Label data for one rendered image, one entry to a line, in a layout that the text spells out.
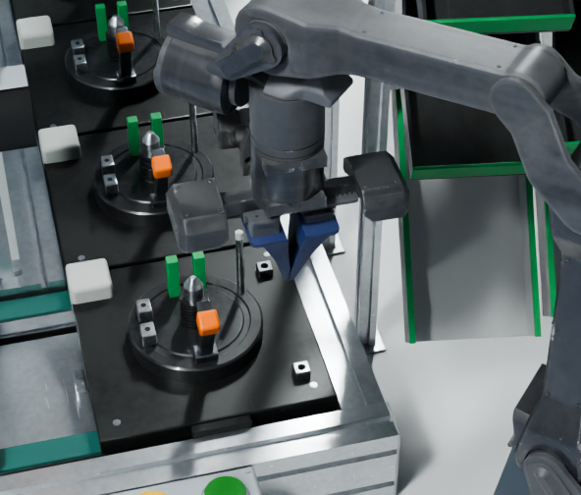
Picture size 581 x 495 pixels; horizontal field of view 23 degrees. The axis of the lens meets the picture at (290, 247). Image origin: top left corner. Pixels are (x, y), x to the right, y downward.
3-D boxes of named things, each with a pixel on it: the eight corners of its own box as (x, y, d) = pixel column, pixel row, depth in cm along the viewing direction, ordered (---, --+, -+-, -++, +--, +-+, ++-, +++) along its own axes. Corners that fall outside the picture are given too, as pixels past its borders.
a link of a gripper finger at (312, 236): (341, 230, 113) (321, 183, 118) (296, 238, 113) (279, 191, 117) (339, 293, 118) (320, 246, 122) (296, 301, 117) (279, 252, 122)
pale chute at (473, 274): (531, 336, 147) (541, 336, 142) (403, 343, 146) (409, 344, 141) (515, 64, 148) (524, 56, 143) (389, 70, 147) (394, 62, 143)
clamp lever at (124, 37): (134, 78, 178) (134, 43, 172) (119, 81, 178) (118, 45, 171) (130, 54, 180) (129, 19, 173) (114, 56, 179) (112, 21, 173)
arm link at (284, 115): (362, 51, 104) (253, 17, 108) (324, 91, 101) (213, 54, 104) (358, 127, 109) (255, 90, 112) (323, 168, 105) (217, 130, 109)
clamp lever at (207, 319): (217, 356, 143) (221, 326, 136) (197, 359, 143) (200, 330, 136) (209, 323, 145) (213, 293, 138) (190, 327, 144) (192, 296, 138)
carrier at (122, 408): (338, 410, 144) (340, 322, 136) (101, 455, 140) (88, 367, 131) (280, 252, 161) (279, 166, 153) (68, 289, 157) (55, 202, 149)
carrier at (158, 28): (232, 122, 179) (229, 38, 171) (40, 151, 175) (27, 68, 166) (193, 19, 197) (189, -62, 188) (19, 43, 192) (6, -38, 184)
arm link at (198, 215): (416, 134, 108) (392, 86, 113) (174, 172, 105) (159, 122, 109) (410, 215, 114) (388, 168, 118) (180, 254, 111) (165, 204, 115)
